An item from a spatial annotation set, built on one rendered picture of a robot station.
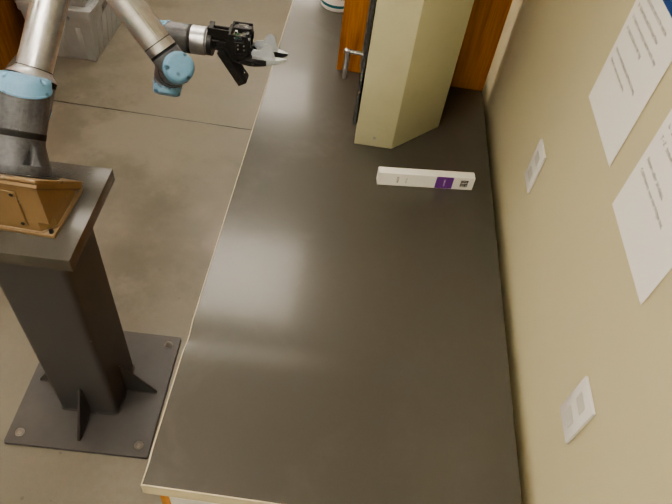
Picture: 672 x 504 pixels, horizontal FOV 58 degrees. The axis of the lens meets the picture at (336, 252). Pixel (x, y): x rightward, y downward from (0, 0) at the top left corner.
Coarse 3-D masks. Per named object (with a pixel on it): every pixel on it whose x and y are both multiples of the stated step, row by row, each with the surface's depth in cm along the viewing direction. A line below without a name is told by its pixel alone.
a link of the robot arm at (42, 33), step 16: (32, 0) 147; (48, 0) 147; (64, 0) 150; (32, 16) 147; (48, 16) 148; (64, 16) 151; (32, 32) 147; (48, 32) 149; (32, 48) 148; (48, 48) 149; (16, 64) 148; (32, 64) 148; (48, 64) 150
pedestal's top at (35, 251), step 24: (72, 168) 159; (96, 168) 160; (96, 192) 154; (72, 216) 148; (96, 216) 153; (0, 240) 141; (24, 240) 142; (48, 240) 143; (72, 240) 144; (24, 264) 142; (48, 264) 141; (72, 264) 142
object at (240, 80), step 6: (222, 54) 163; (228, 54) 164; (222, 60) 165; (228, 60) 165; (228, 66) 166; (234, 66) 166; (240, 66) 169; (234, 72) 167; (240, 72) 168; (246, 72) 171; (234, 78) 169; (240, 78) 168; (246, 78) 170; (240, 84) 170
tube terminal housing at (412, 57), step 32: (384, 0) 145; (416, 0) 144; (448, 0) 150; (384, 32) 151; (416, 32) 150; (448, 32) 158; (384, 64) 157; (416, 64) 158; (448, 64) 168; (384, 96) 164; (416, 96) 168; (384, 128) 172; (416, 128) 179
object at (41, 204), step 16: (0, 176) 130; (16, 176) 133; (32, 176) 136; (0, 192) 134; (16, 192) 133; (32, 192) 133; (48, 192) 137; (64, 192) 145; (80, 192) 153; (0, 208) 138; (16, 208) 137; (32, 208) 137; (48, 208) 139; (64, 208) 147; (0, 224) 143; (16, 224) 141; (32, 224) 141; (48, 224) 143
